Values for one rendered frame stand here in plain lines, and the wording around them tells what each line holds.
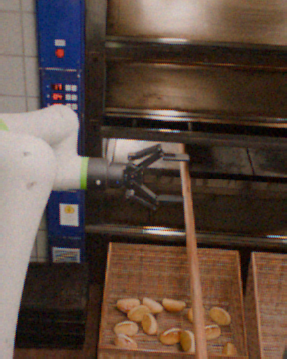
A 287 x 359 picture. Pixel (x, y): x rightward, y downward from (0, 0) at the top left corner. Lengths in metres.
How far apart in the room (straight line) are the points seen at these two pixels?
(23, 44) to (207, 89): 0.67
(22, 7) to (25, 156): 1.03
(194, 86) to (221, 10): 0.28
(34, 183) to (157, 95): 1.06
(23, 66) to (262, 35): 0.84
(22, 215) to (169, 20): 1.08
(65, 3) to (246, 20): 0.61
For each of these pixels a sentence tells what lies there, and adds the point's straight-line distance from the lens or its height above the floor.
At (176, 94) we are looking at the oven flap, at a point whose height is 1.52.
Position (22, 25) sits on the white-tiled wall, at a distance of 1.93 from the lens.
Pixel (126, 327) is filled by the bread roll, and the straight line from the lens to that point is 2.18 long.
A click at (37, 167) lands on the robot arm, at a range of 0.94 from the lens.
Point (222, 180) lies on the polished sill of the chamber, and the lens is 2.11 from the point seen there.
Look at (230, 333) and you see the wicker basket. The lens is 2.29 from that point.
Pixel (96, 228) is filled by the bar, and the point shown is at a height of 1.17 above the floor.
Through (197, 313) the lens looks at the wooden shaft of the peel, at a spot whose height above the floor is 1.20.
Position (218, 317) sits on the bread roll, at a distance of 2.28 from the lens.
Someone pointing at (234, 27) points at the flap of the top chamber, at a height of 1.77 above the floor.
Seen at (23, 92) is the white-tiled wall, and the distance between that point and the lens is 2.00.
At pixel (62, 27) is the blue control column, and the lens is 1.86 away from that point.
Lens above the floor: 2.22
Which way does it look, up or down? 32 degrees down
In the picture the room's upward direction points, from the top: 3 degrees clockwise
